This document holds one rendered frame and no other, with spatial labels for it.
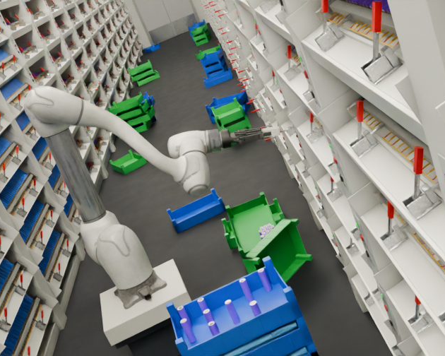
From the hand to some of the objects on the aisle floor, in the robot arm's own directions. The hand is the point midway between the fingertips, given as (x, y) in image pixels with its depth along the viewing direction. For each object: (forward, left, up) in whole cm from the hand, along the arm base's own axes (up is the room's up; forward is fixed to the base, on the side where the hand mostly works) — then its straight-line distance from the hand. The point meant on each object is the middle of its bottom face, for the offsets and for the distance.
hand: (270, 131), depth 250 cm
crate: (-10, +37, -52) cm, 64 cm away
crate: (-18, -3, -59) cm, 62 cm away
